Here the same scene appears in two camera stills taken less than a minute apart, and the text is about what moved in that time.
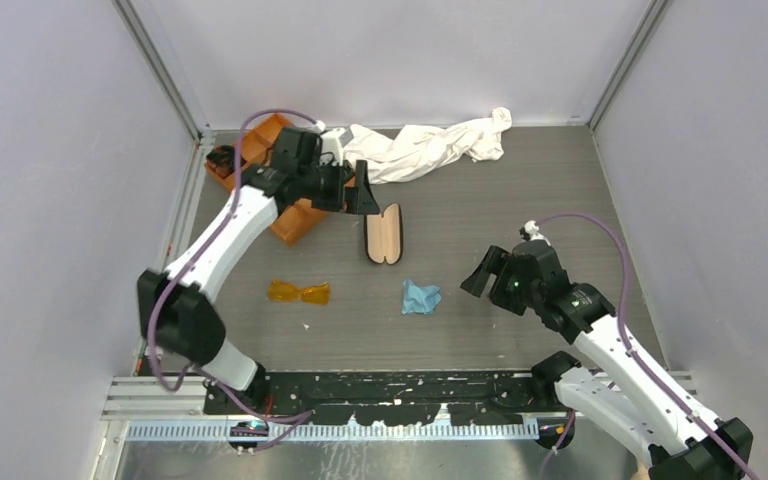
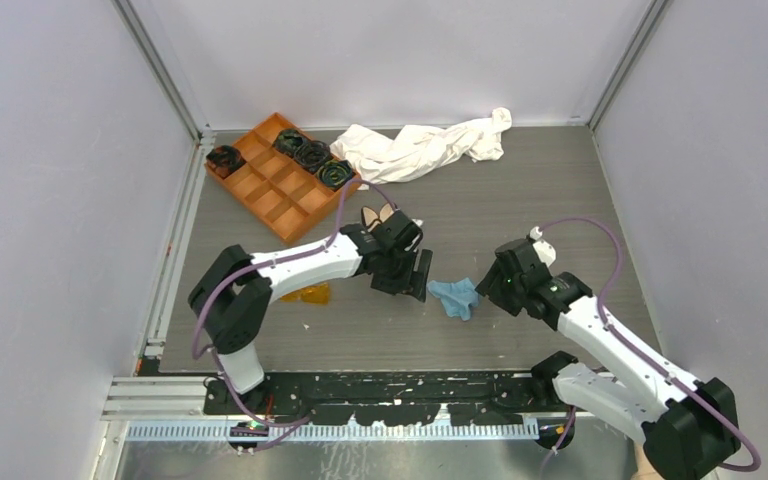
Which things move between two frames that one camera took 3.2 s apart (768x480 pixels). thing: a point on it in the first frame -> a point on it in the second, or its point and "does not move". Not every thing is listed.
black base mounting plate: x=390 y=398 does not move
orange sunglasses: x=279 y=290 does not move
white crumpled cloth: x=419 y=148 does not move
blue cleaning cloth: x=419 y=299 -> x=458 y=297
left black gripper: x=365 y=201 -> x=403 y=284
